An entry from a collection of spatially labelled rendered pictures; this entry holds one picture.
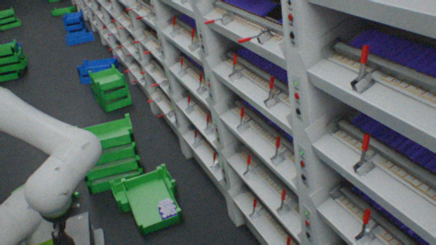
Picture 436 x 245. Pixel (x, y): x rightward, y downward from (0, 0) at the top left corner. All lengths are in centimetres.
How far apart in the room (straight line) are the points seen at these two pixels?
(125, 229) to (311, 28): 150
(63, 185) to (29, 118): 23
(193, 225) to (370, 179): 129
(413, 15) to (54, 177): 86
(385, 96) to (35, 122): 87
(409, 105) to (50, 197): 82
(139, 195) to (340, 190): 130
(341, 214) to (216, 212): 108
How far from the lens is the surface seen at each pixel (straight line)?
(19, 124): 138
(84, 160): 126
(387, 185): 107
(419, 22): 83
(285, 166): 151
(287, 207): 164
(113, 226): 239
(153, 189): 242
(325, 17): 115
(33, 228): 161
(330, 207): 133
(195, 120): 235
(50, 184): 123
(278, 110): 141
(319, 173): 130
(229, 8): 164
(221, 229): 220
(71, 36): 582
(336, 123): 123
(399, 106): 94
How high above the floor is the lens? 137
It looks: 26 degrees down
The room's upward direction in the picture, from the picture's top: 9 degrees counter-clockwise
